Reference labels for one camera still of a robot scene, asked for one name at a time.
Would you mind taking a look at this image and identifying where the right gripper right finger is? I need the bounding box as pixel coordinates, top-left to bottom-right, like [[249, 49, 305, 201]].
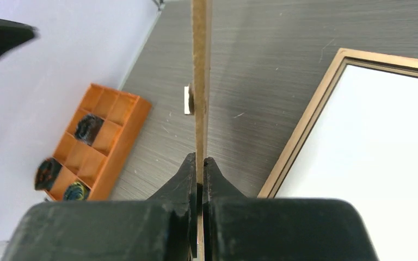
[[203, 158, 377, 260]]

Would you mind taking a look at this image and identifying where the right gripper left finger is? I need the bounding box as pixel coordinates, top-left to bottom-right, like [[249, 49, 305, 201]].
[[3, 153, 197, 260]]

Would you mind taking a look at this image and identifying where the mountain landscape photo board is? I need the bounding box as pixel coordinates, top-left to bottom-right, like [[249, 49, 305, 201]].
[[277, 65, 418, 260]]

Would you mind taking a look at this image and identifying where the brown backing board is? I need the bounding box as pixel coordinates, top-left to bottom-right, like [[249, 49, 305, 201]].
[[191, 1, 213, 260]]

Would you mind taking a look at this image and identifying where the black wooden picture frame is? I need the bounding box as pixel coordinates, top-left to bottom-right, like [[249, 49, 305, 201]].
[[258, 48, 418, 198]]

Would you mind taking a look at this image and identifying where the orange compartment tray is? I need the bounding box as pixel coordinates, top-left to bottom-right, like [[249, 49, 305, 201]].
[[46, 84, 152, 201]]

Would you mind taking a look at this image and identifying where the black yellow-green coiled bundle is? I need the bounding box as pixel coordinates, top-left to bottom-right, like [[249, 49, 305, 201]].
[[63, 181, 90, 201]]

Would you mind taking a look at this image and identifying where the silver metal turn clip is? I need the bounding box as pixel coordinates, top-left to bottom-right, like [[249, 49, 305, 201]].
[[183, 83, 195, 115]]

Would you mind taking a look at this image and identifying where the black orange coiled bundle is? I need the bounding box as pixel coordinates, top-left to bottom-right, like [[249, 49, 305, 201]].
[[34, 158, 62, 191]]

